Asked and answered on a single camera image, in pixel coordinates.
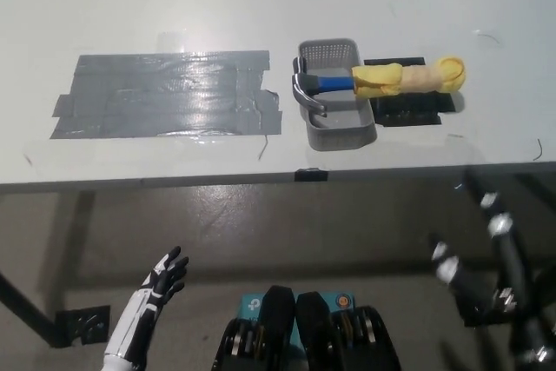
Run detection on black table leg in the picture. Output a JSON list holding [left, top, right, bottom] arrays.
[[0, 273, 66, 348]]

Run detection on hammer with yellow handle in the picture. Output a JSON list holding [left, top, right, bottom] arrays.
[[289, 54, 468, 119]]

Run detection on black robot torso teal tops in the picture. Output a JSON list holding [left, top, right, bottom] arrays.
[[210, 285, 403, 371]]

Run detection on white and black left hand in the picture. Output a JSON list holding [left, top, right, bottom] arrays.
[[103, 245, 190, 366]]

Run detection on black and white right hand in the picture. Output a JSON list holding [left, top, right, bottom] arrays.
[[427, 166, 556, 371]]

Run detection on gray duct tape patch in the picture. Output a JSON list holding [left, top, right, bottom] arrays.
[[49, 50, 284, 142]]

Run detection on gray plastic basket container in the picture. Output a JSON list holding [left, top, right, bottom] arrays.
[[297, 37, 378, 153]]

